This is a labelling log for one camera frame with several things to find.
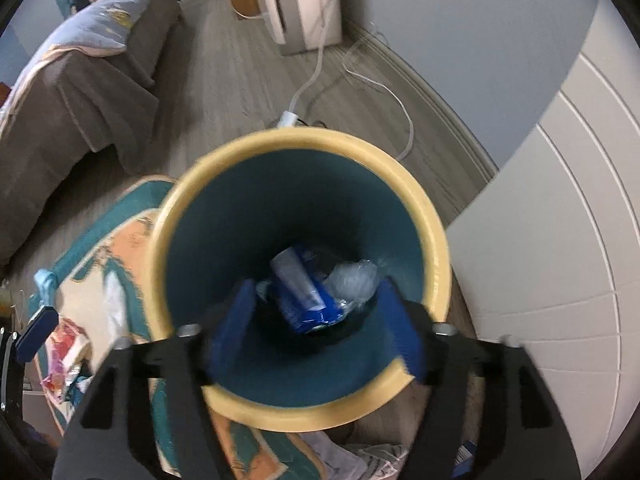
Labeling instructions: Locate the white air purifier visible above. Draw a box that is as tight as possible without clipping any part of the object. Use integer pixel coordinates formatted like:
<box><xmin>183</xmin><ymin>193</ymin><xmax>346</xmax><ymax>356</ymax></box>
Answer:
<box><xmin>247</xmin><ymin>0</ymin><xmax>343</xmax><ymax>56</ymax></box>

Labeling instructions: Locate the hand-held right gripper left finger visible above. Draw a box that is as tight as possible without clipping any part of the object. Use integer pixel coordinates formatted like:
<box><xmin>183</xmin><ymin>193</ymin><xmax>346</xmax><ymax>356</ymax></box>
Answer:
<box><xmin>52</xmin><ymin>280</ymin><xmax>258</xmax><ymax>480</ymax></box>

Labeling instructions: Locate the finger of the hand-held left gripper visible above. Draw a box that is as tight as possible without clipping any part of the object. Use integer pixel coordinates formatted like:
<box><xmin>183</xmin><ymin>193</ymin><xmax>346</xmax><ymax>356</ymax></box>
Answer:
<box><xmin>15</xmin><ymin>305</ymin><xmax>60</xmax><ymax>361</ymax></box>

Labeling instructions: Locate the crumpled printed paper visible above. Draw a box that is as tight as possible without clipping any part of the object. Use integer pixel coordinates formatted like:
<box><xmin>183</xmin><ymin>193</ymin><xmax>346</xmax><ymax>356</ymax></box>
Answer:
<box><xmin>300</xmin><ymin>430</ymin><xmax>416</xmax><ymax>480</ymax></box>

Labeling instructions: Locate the blue white packet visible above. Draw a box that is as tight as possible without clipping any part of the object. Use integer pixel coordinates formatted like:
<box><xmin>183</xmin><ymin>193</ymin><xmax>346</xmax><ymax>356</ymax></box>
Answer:
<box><xmin>452</xmin><ymin>440</ymin><xmax>478</xmax><ymax>466</ymax></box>

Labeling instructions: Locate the light blue floral quilt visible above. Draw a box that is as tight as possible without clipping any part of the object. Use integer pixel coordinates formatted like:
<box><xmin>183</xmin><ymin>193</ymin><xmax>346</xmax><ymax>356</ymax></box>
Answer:
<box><xmin>0</xmin><ymin>0</ymin><xmax>173</xmax><ymax>126</ymax></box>

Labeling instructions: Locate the clear crumpled plastic bag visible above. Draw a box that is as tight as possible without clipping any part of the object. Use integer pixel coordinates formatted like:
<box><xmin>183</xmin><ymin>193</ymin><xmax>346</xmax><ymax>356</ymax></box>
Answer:
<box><xmin>322</xmin><ymin>260</ymin><xmax>386</xmax><ymax>311</ymax></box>

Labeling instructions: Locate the red and pink wrapper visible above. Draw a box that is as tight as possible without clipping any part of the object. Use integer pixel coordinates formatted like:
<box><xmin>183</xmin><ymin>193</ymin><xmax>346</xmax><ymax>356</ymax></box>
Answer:
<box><xmin>40</xmin><ymin>320</ymin><xmax>93</xmax><ymax>401</ymax></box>

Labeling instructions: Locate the white tissue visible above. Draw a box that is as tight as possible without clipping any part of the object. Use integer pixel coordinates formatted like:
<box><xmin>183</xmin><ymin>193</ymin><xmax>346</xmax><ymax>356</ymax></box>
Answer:
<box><xmin>97</xmin><ymin>272</ymin><xmax>131</xmax><ymax>356</ymax></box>

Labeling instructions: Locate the blue snack wrapper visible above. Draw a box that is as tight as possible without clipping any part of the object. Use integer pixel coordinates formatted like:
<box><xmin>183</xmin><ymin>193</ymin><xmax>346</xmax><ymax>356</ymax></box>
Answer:
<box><xmin>255</xmin><ymin>244</ymin><xmax>351</xmax><ymax>335</ymax></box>

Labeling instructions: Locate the teal and beige patterned rug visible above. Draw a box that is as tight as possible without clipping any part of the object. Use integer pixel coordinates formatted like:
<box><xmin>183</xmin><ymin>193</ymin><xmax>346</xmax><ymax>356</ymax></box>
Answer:
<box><xmin>27</xmin><ymin>175</ymin><xmax>331</xmax><ymax>480</ymax></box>

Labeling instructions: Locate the thin clear cable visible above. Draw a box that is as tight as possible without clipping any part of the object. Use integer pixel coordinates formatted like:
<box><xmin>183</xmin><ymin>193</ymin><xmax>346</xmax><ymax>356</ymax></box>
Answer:
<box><xmin>342</xmin><ymin>37</ymin><xmax>416</xmax><ymax>161</ymax></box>

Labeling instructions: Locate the light blue plastic scrap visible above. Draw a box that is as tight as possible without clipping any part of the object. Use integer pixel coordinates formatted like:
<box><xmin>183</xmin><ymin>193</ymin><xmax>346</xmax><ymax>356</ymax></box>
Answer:
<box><xmin>34</xmin><ymin>269</ymin><xmax>57</xmax><ymax>308</ymax></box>

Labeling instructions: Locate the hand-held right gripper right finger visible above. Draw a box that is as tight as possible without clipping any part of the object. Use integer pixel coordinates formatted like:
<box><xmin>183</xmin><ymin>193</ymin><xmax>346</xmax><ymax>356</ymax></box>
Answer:
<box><xmin>377</xmin><ymin>280</ymin><xmax>583</xmax><ymax>480</ymax></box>

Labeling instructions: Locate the bed with brown cover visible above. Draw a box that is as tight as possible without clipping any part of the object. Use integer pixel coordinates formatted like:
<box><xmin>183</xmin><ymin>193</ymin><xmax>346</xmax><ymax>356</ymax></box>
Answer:
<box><xmin>0</xmin><ymin>0</ymin><xmax>183</xmax><ymax>266</ymax></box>

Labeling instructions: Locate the thick white power cable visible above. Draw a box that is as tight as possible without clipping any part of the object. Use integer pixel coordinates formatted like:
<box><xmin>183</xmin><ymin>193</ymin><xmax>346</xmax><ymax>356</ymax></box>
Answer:
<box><xmin>287</xmin><ymin>42</ymin><xmax>331</xmax><ymax>113</ymax></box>

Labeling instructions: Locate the teal bin with yellow rim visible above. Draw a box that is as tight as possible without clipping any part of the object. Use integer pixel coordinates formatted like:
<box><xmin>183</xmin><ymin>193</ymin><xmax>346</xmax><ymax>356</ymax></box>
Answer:
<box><xmin>150</xmin><ymin>127</ymin><xmax>453</xmax><ymax>433</ymax></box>

